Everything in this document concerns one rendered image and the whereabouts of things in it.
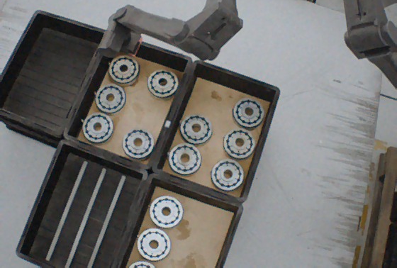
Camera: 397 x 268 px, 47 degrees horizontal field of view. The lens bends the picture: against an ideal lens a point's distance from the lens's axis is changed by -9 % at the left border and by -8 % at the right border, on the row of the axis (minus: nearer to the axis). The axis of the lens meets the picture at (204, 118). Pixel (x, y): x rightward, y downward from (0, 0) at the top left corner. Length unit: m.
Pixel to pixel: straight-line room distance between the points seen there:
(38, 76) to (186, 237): 0.76
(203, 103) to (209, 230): 0.42
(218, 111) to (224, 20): 0.69
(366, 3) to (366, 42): 0.08
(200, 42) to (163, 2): 1.00
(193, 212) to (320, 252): 0.49
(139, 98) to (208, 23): 0.73
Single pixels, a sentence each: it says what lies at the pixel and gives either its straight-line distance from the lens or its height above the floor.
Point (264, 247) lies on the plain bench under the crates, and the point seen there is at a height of 0.70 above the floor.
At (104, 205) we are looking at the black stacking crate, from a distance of 1.58.
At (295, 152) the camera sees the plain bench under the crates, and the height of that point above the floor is 0.70.
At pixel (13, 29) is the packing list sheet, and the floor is 0.70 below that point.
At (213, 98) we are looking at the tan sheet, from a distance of 1.67.
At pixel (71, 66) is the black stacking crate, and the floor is 0.83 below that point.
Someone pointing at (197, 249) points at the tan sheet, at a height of 0.83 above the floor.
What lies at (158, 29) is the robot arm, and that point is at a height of 1.37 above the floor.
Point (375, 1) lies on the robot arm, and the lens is 0.99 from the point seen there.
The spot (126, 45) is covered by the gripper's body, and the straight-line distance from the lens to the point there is 1.51.
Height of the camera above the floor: 2.37
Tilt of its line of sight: 70 degrees down
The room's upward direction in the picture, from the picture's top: 12 degrees clockwise
